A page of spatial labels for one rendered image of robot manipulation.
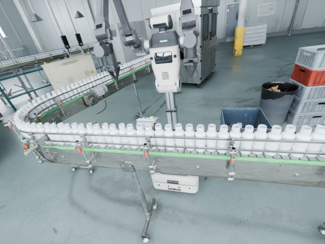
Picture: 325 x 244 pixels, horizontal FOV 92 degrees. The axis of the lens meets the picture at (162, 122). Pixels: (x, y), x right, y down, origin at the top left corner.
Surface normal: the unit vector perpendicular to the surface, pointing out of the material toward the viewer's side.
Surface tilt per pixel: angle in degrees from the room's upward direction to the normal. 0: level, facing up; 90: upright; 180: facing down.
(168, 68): 90
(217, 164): 90
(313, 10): 90
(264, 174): 90
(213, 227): 0
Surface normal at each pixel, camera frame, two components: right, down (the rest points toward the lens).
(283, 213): -0.13, -0.84
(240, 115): -0.22, 0.54
